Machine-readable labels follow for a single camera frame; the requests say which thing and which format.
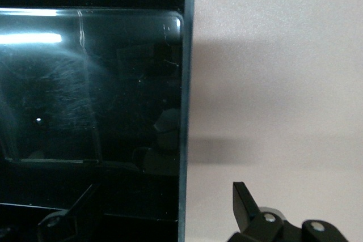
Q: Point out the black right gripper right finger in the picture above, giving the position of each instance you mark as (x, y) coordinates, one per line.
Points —
(255, 230)

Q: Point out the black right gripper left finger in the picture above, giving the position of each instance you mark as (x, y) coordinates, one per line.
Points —
(61, 222)

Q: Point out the black plastic box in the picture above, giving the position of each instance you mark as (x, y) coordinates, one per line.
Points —
(113, 97)

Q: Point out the table cover sheet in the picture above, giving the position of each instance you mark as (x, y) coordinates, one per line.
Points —
(283, 83)

